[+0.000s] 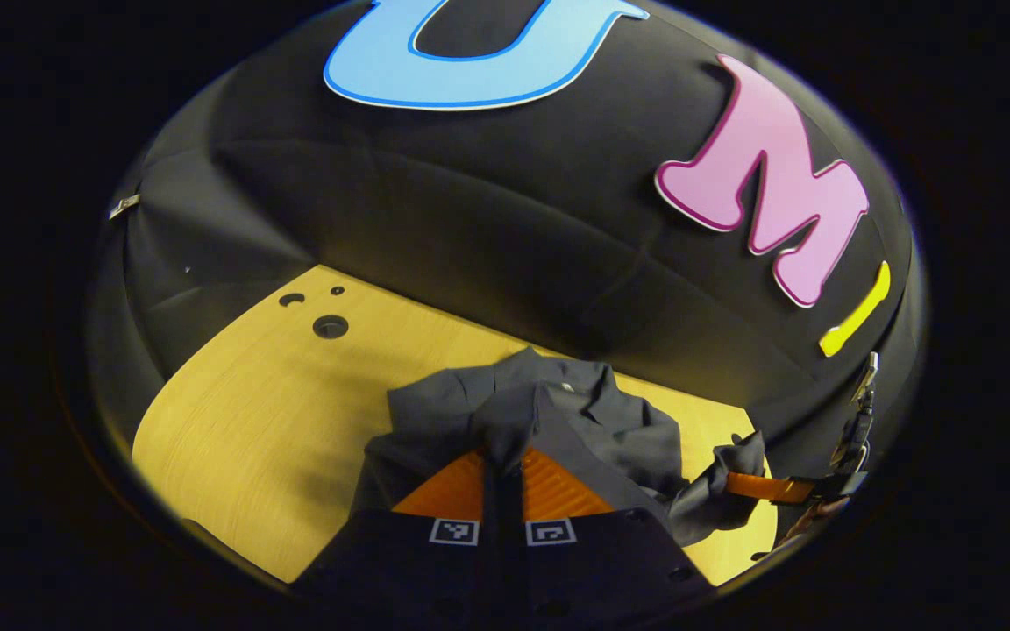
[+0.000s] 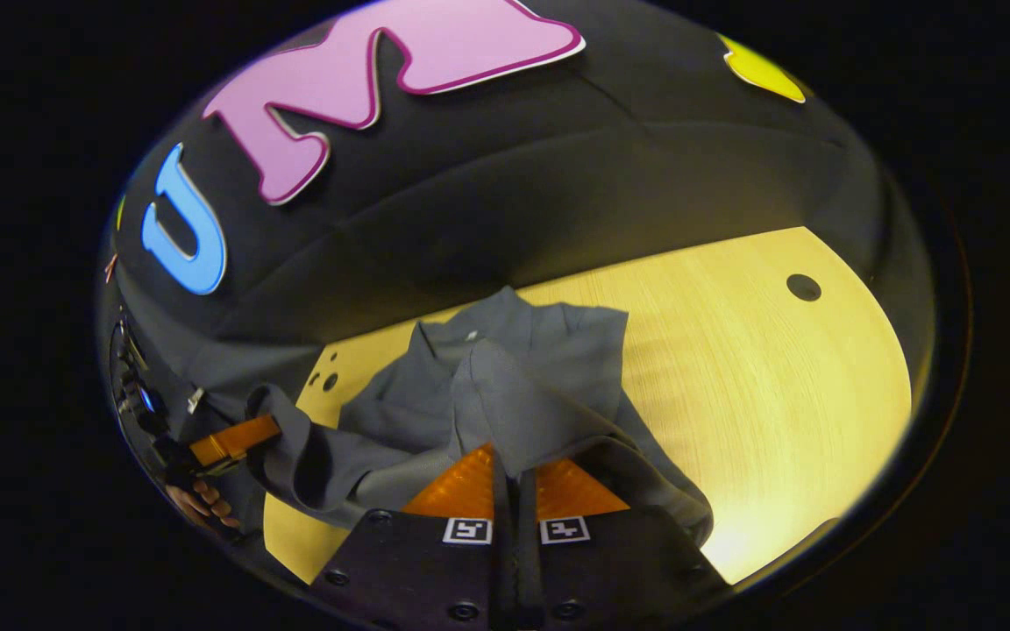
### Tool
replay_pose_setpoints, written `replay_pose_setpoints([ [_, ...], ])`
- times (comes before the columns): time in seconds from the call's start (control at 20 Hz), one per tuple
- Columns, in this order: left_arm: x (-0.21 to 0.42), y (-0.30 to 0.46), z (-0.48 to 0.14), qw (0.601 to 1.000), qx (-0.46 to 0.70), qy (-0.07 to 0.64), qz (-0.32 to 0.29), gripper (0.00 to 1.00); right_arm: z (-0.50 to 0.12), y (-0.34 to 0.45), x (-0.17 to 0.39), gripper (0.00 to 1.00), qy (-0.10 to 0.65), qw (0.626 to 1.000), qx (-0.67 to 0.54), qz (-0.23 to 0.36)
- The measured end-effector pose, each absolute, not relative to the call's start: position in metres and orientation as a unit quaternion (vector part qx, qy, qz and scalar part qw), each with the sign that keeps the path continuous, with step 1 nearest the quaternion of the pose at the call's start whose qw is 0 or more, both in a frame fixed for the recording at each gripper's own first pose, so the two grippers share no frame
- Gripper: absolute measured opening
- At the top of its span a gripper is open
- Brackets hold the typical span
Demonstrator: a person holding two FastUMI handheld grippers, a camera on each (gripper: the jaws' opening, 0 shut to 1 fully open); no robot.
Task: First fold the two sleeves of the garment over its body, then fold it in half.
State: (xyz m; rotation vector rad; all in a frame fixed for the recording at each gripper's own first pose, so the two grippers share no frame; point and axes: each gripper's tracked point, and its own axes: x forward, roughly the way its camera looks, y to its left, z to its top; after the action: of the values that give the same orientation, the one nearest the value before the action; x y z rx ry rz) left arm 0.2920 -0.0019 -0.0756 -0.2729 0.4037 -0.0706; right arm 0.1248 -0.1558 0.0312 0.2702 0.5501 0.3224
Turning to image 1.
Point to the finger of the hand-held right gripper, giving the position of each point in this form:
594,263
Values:
768,487

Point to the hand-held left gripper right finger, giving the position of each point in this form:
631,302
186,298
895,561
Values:
610,570

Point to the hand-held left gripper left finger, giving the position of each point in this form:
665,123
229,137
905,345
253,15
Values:
400,570

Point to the grey long-sleeved shirt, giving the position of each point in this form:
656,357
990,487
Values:
610,429

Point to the silver cloth clip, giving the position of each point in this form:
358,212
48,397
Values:
869,375
124,207

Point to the black backdrop cloth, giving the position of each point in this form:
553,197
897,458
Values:
470,202

